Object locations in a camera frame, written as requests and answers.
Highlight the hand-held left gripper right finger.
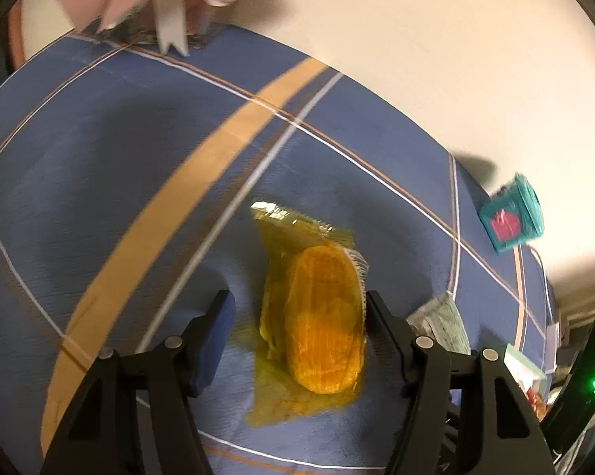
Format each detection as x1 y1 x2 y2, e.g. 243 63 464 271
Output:
365 289 558 475

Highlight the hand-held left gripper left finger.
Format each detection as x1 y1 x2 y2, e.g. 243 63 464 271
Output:
40 289 236 475

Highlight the yellow cake packet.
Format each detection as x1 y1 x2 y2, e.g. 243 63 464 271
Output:
245 201 370 429

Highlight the white tray with green rim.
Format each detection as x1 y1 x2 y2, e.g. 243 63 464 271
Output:
502 344 548 407

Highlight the pale green snack packet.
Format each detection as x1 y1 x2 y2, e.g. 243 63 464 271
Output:
407 293 472 354

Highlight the teal toy box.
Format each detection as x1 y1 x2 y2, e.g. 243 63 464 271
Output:
478 172 546 254

